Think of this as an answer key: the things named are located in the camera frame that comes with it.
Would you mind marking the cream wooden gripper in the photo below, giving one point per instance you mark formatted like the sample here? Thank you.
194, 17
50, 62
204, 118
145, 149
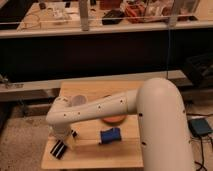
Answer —
69, 141

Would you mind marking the black white striped eraser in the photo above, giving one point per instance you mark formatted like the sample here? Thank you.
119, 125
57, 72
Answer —
60, 148

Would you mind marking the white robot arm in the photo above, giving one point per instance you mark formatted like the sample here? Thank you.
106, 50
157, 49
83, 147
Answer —
163, 128

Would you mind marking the blue crumpled cloth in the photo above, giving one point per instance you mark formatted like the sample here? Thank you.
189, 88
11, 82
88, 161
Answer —
110, 135

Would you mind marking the orange bowl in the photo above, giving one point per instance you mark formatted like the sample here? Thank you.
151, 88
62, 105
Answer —
114, 119

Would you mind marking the black power adapter box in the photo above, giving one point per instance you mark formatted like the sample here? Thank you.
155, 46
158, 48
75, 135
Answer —
199, 127

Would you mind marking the black bag on bench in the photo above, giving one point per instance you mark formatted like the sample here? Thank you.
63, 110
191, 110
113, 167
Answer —
112, 17

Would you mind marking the red box on bench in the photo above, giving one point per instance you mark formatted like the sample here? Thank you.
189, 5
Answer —
135, 13

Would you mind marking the metal rail beam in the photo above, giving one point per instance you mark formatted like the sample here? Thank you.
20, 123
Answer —
50, 88

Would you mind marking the metal frame post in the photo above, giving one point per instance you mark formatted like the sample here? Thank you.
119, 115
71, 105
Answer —
84, 18

